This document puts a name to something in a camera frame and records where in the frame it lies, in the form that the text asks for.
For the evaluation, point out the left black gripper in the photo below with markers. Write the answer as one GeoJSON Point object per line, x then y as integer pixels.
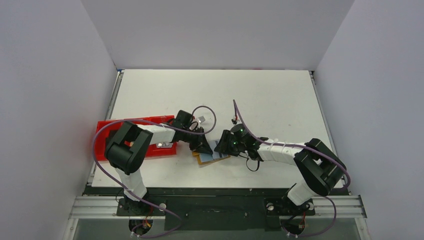
{"type": "Point", "coordinates": [201, 145]}

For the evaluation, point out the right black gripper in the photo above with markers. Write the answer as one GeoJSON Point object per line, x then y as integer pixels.
{"type": "Point", "coordinates": [226, 143]}

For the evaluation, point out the yellow leather card holder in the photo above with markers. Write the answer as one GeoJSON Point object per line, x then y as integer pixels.
{"type": "Point", "coordinates": [204, 158]}

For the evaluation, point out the silver card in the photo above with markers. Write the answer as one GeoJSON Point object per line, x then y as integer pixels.
{"type": "Point", "coordinates": [164, 145]}

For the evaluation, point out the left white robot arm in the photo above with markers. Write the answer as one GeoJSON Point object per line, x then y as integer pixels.
{"type": "Point", "coordinates": [127, 162]}

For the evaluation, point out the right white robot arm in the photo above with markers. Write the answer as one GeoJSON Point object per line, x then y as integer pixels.
{"type": "Point", "coordinates": [319, 167]}

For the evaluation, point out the red plastic tray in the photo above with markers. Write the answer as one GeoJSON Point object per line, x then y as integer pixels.
{"type": "Point", "coordinates": [124, 136]}

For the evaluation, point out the aluminium rail frame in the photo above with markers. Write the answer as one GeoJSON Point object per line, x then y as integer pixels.
{"type": "Point", "coordinates": [341, 205]}

